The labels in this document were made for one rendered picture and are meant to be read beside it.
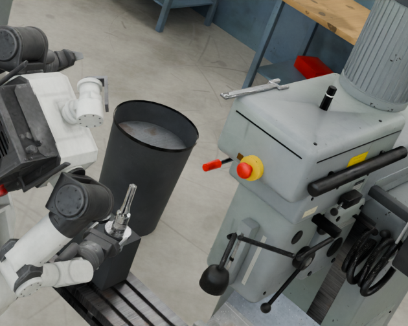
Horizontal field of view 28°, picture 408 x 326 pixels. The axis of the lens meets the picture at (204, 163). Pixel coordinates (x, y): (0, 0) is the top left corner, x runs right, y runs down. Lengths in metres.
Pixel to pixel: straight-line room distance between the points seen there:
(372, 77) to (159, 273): 2.44
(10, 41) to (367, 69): 0.91
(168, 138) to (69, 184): 2.54
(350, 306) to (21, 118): 1.23
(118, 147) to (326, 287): 1.89
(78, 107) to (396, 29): 0.82
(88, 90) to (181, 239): 2.70
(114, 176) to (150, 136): 0.31
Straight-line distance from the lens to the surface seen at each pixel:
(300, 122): 1.94
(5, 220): 2.40
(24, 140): 1.96
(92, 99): 2.00
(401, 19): 2.11
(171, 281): 4.34
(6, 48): 2.07
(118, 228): 2.65
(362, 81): 2.17
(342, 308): 2.66
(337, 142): 1.93
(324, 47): 6.99
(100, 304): 2.69
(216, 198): 5.10
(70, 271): 2.32
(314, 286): 2.70
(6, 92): 1.99
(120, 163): 4.27
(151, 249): 4.48
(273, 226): 2.12
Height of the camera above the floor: 2.70
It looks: 30 degrees down
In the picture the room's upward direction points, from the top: 22 degrees clockwise
